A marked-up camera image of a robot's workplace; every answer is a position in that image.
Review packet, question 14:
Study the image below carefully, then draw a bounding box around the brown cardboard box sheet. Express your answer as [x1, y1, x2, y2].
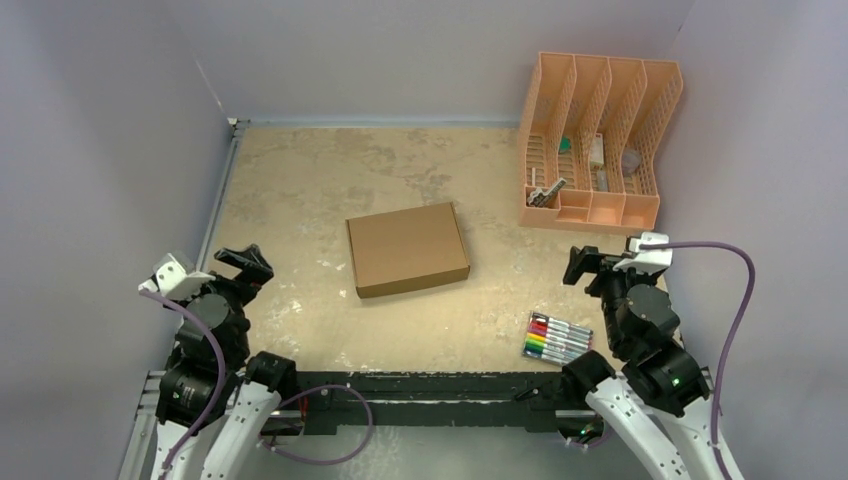
[345, 202, 471, 299]

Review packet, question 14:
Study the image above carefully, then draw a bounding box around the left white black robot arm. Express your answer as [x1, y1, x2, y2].
[138, 244, 298, 479]

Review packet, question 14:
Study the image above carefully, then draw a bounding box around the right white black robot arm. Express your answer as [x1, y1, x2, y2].
[561, 234, 756, 479]

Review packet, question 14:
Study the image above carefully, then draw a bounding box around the white paper box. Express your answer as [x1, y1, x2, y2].
[588, 132, 605, 169]

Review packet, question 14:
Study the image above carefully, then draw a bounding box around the black white striped item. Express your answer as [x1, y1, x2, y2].
[526, 177, 567, 208]

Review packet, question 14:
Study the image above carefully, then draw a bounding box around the pack of coloured markers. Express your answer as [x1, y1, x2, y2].
[522, 312, 594, 366]

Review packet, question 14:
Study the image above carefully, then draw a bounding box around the clear plastic cup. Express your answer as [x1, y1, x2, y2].
[620, 147, 643, 177]

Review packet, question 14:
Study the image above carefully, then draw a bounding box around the orange plastic file organizer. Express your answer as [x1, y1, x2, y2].
[517, 52, 684, 235]

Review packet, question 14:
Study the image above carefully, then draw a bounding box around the green small object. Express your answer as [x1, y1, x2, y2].
[558, 136, 573, 154]

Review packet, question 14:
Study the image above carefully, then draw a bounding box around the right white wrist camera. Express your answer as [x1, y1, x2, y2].
[613, 232, 673, 275]

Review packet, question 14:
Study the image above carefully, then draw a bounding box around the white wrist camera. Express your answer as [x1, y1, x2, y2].
[613, 232, 673, 275]
[138, 252, 215, 301]

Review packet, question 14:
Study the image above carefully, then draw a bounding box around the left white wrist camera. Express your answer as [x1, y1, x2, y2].
[138, 252, 215, 301]

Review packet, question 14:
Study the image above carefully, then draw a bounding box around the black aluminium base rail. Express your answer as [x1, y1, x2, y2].
[135, 369, 717, 439]

